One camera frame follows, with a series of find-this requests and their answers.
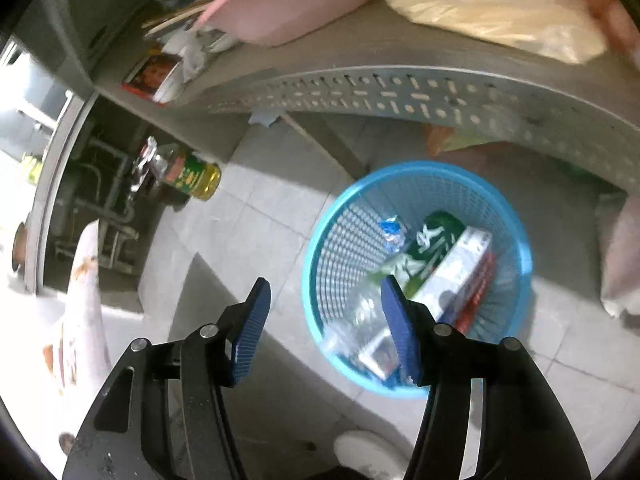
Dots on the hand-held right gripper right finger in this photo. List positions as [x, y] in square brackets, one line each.
[400, 330]

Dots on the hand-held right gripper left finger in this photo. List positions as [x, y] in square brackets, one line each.
[250, 330]

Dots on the clear plastic bottle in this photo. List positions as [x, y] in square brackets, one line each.
[357, 320]

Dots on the white cardboard box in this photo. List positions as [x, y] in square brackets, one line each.
[452, 270]

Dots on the red snack packet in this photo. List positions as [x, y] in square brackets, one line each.
[480, 292]

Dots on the blue white wrapper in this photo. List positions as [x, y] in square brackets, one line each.
[392, 232]

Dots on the green printed packet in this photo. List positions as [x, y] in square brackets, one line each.
[432, 237]

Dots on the blue plastic mesh basket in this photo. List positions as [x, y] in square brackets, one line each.
[350, 220]

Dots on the cooking oil bottle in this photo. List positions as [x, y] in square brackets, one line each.
[192, 175]

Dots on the orange green bag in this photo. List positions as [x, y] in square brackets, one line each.
[450, 140]

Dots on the pale pink plastic bag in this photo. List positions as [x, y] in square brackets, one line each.
[622, 255]

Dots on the round brown disc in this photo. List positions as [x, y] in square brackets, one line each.
[20, 245]

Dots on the small red picture box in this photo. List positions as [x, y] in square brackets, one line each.
[152, 75]

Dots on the perforated metal shelf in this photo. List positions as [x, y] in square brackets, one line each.
[375, 55]

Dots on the crumpled white plastic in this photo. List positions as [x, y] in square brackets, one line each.
[200, 50]

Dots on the wooden chopsticks bundle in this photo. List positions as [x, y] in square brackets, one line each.
[175, 16]

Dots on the pink plastic basin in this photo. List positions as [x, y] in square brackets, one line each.
[295, 5]

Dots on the pale yellow plastic bag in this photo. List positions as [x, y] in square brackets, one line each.
[490, 5]

